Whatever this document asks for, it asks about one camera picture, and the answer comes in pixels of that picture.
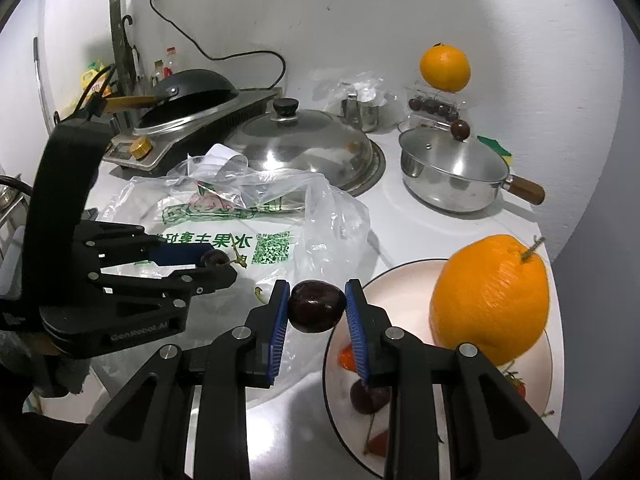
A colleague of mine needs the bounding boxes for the white paper receipt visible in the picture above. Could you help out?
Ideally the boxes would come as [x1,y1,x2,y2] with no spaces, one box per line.
[204,143,249,173]

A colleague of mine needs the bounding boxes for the grey vertical pipe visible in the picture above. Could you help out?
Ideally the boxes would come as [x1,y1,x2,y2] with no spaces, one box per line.
[109,0,138,96]

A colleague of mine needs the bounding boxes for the black hook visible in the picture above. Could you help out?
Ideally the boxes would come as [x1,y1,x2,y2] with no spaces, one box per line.
[121,14,142,78]

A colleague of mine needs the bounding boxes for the steel pan lid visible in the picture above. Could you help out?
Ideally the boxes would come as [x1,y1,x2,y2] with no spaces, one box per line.
[225,98,376,192]

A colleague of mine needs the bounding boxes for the steel induction cooker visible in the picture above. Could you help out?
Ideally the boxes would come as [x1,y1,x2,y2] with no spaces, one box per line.
[102,87,281,178]

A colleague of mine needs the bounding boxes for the small steel pot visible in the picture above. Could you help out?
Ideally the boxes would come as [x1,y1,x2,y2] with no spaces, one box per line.
[398,120,546,215]

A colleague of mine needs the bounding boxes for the glass jar with fruit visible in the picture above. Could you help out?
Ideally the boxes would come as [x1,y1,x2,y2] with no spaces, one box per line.
[398,85,471,133]

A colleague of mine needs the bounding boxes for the bag of steel cups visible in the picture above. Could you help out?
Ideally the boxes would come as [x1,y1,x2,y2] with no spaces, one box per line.
[312,70,391,133]

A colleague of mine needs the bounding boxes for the yellow detergent bottle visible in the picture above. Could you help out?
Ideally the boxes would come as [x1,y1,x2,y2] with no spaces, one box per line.
[80,60,115,106]

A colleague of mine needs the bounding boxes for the black wok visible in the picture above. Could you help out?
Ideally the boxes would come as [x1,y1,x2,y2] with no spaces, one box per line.
[100,69,240,131]

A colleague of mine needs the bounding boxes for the small orange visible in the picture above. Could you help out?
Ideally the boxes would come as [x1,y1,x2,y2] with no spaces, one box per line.
[419,44,472,94]

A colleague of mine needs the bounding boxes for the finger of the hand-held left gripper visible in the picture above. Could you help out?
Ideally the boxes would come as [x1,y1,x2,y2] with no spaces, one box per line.
[75,221,202,272]
[89,263,239,307]

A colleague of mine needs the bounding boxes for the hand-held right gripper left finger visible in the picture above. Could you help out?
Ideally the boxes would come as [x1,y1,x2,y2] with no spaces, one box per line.
[52,279,292,480]

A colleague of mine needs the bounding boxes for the large orange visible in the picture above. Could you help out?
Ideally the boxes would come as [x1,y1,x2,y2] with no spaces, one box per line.
[429,234,551,367]

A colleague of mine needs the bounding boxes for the person's left forearm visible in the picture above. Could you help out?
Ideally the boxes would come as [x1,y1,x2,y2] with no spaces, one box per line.
[0,330,93,480]

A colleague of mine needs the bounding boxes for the green sponge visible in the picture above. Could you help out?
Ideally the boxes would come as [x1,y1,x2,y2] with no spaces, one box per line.
[476,134,515,167]

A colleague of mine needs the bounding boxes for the black metal rack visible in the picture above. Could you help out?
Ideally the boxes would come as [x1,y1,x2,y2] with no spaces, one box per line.
[0,172,28,271]

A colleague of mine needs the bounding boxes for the red strawberry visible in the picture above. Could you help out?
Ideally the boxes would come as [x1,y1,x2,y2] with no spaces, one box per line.
[339,345,362,373]
[362,427,390,457]
[505,370,528,401]

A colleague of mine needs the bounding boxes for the clear printed plastic bag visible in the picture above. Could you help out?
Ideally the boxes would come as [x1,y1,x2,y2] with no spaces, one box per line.
[90,157,373,396]

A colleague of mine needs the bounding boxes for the white bowl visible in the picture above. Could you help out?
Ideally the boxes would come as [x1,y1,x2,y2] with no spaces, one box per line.
[322,258,558,480]

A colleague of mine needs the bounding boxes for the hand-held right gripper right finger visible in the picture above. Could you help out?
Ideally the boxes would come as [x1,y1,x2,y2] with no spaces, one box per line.
[344,278,583,480]

